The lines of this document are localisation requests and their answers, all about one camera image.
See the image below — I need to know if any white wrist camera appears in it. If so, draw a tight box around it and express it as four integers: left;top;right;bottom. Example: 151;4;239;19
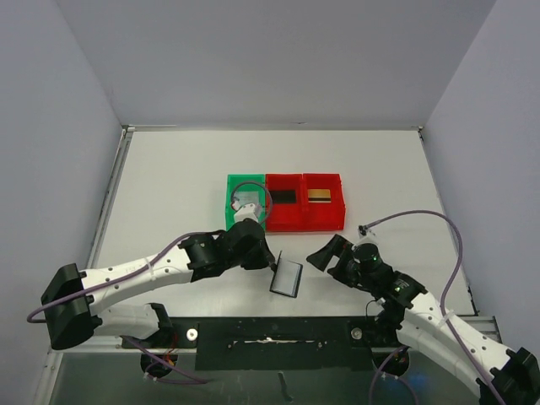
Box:
232;202;262;224
357;225;378;246

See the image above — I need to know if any black card in bin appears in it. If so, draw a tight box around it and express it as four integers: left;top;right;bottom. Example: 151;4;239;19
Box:
270;190;297;204

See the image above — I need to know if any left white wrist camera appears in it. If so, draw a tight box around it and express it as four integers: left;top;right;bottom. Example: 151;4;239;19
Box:
232;202;262;224

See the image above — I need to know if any gold card in bin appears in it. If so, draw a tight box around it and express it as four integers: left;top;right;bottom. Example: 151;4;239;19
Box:
307;189;332;203

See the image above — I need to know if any red plastic bin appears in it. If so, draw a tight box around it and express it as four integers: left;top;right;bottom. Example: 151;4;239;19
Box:
265;173;303;232
303;173;346;232

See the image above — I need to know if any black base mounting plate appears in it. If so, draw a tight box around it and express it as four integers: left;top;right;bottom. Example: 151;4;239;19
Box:
140;316;400;371

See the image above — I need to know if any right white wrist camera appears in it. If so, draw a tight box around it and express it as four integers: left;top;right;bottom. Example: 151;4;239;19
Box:
357;225;378;246

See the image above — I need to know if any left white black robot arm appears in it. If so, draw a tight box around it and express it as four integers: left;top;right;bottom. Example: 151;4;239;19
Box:
39;219;277;350

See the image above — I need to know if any silver card in bin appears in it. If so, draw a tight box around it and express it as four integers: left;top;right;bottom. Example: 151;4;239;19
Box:
232;190;259;208

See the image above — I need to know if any green plastic bin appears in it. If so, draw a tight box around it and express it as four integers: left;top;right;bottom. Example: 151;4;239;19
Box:
224;174;267;230

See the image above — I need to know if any black leather card holder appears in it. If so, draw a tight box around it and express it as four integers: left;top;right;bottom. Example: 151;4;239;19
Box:
269;252;303;299

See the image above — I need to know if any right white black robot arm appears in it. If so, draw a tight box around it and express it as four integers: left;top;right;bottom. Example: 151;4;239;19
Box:
306;235;539;404

